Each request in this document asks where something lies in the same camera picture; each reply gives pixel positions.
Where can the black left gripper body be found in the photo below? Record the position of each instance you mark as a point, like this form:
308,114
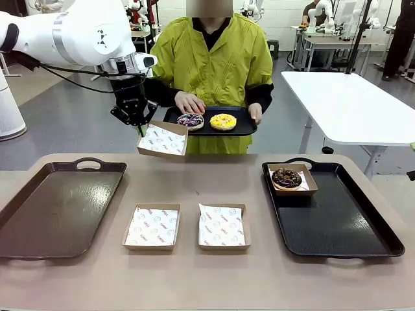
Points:
128,90

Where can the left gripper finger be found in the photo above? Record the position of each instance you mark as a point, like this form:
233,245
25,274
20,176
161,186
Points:
124,117
149,110

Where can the purple sprinkled donut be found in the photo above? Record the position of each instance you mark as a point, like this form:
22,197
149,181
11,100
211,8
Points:
190,121

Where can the kraft paper food box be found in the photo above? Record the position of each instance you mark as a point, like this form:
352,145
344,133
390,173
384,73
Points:
223,247
296,193
149,247
162,157

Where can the yellow sprinkled donut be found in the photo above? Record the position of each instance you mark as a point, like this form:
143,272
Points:
223,122

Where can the small black plastic tray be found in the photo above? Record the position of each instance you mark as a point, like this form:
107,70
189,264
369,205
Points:
241,130

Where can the chocolate glazed donut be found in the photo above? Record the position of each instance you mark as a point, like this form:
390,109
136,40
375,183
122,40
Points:
287,178

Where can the person's right forearm black sleeve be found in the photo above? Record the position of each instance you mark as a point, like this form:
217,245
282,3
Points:
162,95

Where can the person's left forearm black sleeve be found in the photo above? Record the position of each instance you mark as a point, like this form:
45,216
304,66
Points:
261,95

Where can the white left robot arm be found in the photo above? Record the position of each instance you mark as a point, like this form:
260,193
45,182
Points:
81,35

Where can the large brown serving tray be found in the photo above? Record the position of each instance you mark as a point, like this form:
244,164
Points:
58,210

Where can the large black serving tray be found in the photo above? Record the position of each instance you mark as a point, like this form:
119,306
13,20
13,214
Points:
330,226

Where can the person's right hand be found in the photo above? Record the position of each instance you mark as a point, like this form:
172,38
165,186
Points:
189,102

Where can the person's left hand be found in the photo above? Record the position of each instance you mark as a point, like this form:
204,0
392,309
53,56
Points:
256,113

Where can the person in yellow-green jacket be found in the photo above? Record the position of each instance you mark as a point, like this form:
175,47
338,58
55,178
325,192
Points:
210,64

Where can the dark green plastic stool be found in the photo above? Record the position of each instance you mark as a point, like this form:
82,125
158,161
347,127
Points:
273,48

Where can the seated person beside white robot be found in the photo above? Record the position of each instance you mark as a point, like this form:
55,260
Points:
311,13

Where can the wood top table white legs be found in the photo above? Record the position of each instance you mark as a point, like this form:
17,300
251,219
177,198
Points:
330,40

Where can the large white table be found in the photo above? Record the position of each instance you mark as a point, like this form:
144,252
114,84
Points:
350,107

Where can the black stand pole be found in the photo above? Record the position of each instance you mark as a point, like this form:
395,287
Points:
356,42

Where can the standing person in black clothes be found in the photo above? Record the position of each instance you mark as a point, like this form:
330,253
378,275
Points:
398,39

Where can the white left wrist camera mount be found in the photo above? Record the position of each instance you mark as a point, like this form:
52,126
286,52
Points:
147,61

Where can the white cylindrical pedestal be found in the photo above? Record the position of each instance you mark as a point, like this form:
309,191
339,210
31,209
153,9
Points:
9,113

